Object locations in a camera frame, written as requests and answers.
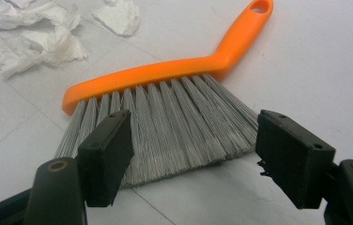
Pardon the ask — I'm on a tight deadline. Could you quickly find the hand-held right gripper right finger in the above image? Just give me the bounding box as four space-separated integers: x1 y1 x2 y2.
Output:
254 109 337 210

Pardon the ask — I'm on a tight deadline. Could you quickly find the large white paper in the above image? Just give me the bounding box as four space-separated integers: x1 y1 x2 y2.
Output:
0 0 88 79

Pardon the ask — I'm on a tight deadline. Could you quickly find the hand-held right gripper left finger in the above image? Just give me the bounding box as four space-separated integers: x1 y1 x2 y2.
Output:
77 109 135 208

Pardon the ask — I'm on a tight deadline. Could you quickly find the orange brush with grey bristles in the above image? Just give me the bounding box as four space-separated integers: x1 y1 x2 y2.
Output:
54 0 275 188

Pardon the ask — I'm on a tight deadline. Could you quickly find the small white paper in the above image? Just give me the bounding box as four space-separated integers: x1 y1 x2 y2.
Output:
91 0 141 38

